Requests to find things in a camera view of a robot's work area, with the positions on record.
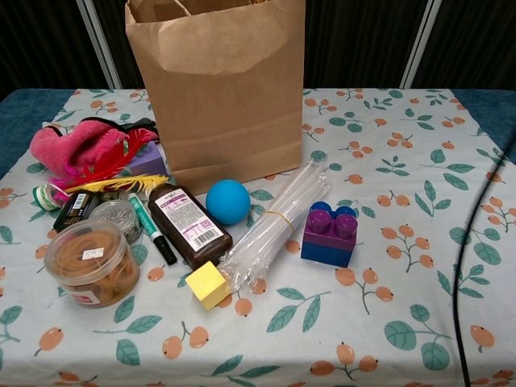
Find purple blue toy block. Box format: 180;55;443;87
300;201;359;269

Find clear tub of rubber bands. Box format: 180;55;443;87
44;219;141;310

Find brown paper bag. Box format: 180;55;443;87
123;0;304;194

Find blue ball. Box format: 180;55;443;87
205;179;252;226

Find bundle of clear straws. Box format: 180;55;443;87
217;158;335;293

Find brown bottle with white label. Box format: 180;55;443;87
147;183;234;271

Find yellow foam cube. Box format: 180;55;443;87
185;260;229;311

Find purple foam block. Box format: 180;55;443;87
128;140;169;177

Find green marker pen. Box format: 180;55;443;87
127;192;178;266

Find yellow feather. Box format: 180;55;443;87
64;173;170;194

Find red feather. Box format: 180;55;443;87
66;128;158;190

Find floral tablecloth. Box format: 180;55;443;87
0;87;516;387

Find clear tub of paper clips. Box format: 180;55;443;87
88;200;143;245

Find small black box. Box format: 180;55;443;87
52;191;102;234

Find black pleated curtain panel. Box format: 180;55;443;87
90;0;148;89
414;0;516;90
301;0;424;89
0;0;112;92

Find pink fluffy cloth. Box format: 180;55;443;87
30;119;134;178

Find magenta feather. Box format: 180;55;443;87
48;176;72;203

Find green white striped tape roll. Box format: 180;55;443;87
32;181;61;211

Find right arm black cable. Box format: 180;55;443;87
451;148;516;387

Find grey aluminium partition frame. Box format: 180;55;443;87
75;0;124;90
401;0;443;90

